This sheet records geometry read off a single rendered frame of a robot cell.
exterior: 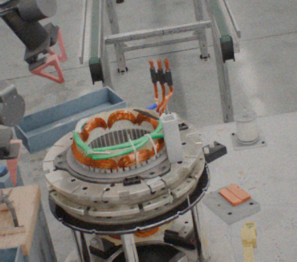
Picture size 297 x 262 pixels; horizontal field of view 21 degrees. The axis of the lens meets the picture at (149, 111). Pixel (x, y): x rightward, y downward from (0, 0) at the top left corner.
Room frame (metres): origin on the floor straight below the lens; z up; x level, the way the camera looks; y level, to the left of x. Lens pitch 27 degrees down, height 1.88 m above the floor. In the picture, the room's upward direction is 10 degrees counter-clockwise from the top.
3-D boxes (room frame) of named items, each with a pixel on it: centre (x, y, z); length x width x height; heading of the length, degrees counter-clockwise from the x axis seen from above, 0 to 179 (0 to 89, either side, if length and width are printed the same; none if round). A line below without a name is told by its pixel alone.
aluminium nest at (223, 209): (1.58, -0.15, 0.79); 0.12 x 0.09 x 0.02; 23
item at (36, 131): (1.67, 0.18, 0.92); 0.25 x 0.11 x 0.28; 112
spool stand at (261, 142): (1.88, -0.25, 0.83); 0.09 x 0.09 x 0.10; 88
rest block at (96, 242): (1.47, 0.15, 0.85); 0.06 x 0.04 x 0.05; 136
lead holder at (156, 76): (1.46, -0.04, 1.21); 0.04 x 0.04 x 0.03; 0
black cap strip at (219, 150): (1.81, -0.11, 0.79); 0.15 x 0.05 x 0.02; 121
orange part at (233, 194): (1.60, -0.17, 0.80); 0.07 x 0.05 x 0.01; 23
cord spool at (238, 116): (1.88, -0.25, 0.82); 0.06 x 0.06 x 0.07
